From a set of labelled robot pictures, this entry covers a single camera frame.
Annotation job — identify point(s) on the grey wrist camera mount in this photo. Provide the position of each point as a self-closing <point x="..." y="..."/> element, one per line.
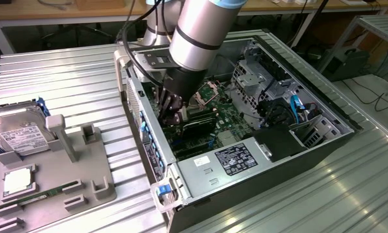
<point x="156" y="65"/>

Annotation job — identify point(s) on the green RAM stick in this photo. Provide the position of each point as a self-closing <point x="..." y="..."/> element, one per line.
<point x="203" y="116"/>
<point x="35" y="196"/>

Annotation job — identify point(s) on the black plastic shroud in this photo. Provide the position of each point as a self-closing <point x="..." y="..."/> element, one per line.
<point x="275" y="143"/>

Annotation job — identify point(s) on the metal socket cover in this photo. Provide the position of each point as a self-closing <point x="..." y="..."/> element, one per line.
<point x="210" y="93"/>

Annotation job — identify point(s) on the silver CPU chip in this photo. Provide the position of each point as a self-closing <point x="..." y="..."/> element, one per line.
<point x="18" y="180"/>

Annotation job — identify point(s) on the Nvidia Quadro graphics card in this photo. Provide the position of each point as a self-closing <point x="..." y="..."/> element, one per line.
<point x="199" y="132"/>

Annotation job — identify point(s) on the grey power supply unit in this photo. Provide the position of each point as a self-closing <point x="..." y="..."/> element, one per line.
<point x="214" y="167"/>

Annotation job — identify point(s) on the silver chipset heatsink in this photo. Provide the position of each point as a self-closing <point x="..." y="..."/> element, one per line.
<point x="230" y="139"/>

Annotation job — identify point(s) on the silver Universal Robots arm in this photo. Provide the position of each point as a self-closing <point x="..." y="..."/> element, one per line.
<point x="200" y="31"/>

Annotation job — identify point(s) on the blue case latch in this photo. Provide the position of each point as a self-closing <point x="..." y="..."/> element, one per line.
<point x="163" y="189"/>

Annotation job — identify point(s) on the black box device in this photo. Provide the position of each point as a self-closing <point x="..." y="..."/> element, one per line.
<point x="346" y="65"/>

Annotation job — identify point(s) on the black chair base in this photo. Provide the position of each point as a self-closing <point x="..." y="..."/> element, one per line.
<point x="80" y="31"/>

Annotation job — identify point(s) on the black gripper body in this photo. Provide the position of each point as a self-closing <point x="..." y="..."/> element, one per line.
<point x="186" y="82"/>

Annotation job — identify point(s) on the blue plastic disk bracket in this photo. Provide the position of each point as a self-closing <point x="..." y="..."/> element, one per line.
<point x="42" y="104"/>

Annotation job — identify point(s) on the green motherboard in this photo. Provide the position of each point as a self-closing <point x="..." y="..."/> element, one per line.
<point x="230" y="119"/>

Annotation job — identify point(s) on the metal slat shelf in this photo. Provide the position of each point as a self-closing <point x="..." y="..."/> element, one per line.
<point x="382" y="26"/>

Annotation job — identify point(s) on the grey printed parts rack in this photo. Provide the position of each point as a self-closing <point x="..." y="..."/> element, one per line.
<point x="51" y="174"/>

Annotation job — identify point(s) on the grey metal disk bay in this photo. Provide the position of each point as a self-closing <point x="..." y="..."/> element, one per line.
<point x="251" y="82"/>

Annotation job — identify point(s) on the open black PC case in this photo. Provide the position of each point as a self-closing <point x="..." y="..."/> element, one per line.
<point x="246" y="177"/>

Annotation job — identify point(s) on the silver hard disk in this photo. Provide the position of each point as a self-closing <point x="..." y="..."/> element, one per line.
<point x="19" y="136"/>

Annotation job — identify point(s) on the wooden desk white frame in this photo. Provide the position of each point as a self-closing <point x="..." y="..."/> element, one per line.
<point x="68" y="13"/>
<point x="310" y="6"/>

